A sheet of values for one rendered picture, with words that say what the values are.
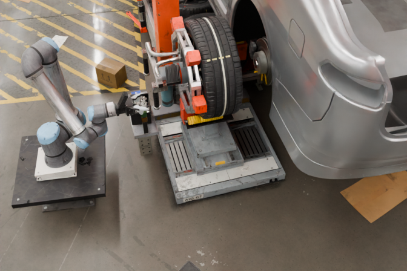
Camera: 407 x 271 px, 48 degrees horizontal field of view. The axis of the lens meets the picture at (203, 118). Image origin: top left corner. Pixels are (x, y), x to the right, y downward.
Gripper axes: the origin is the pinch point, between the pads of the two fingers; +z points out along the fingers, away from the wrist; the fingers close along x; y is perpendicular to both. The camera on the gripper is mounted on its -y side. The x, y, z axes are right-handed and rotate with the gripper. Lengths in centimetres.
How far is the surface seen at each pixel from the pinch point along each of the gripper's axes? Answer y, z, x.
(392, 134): -38, 102, 95
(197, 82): -14.8, 30.4, 8.6
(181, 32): -28.7, 29.3, -24.7
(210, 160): 68, 41, 4
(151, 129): 37.9, 2.1, -10.3
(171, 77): -17.1, 16.2, 2.8
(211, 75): -20.0, 38.8, 10.9
